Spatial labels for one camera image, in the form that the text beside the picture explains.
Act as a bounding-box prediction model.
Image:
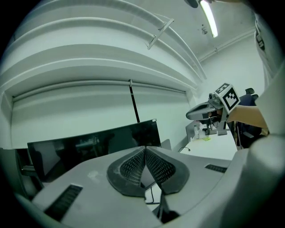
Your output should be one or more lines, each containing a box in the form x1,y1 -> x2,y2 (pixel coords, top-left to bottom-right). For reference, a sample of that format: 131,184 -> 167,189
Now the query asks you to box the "black monitor on arm stand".
195,115 -> 218,136

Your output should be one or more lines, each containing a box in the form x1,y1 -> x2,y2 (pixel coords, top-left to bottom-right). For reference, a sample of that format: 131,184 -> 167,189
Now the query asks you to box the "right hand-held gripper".
186,82 -> 241,123

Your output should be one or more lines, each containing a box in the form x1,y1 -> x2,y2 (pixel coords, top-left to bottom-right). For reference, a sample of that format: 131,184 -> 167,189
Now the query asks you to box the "small black monitor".
15,148 -> 45,192

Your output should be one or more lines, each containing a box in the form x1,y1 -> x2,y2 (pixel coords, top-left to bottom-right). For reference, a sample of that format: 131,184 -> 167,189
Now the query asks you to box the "white ceiling duct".
0,0 -> 208,105

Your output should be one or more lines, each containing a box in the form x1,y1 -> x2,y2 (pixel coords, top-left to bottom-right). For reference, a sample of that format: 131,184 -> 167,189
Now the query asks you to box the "white wall pipe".
198,26 -> 256,63

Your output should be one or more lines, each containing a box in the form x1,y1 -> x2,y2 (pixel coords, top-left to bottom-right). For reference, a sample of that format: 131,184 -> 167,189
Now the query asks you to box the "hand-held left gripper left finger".
32,146 -> 163,228

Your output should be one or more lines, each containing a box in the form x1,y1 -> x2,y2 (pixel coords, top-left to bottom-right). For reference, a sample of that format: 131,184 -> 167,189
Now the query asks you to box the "white roller blind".
130,85 -> 190,153
10,84 -> 140,149

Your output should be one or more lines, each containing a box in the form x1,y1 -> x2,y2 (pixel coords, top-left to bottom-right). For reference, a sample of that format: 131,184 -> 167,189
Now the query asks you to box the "office chair with navy jacket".
231,88 -> 269,149

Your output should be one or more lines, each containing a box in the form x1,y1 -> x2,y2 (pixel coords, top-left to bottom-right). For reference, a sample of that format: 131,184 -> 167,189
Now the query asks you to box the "person's grey t-shirt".
253,11 -> 285,136

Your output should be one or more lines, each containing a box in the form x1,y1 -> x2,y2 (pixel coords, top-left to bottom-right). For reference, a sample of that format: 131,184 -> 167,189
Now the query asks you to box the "large curved black monitor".
26,119 -> 162,183

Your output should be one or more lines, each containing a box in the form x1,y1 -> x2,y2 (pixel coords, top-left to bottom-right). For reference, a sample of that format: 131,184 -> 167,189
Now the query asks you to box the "ceiling tube light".
199,0 -> 219,38

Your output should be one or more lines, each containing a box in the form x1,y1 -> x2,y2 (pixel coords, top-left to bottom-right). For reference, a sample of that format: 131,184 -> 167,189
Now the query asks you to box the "metal duct hanger bracket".
146,18 -> 175,50

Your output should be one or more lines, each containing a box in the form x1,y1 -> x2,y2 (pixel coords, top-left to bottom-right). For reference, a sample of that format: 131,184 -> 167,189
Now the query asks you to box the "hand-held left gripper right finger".
144,146 -> 233,224

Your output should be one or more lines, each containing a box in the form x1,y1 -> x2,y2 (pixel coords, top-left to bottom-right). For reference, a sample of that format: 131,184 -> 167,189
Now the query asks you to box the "grey laptop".
160,138 -> 172,152
185,121 -> 196,143

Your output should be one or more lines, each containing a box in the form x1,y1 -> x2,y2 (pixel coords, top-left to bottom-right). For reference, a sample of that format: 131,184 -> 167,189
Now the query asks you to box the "person's right forearm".
227,104 -> 269,130

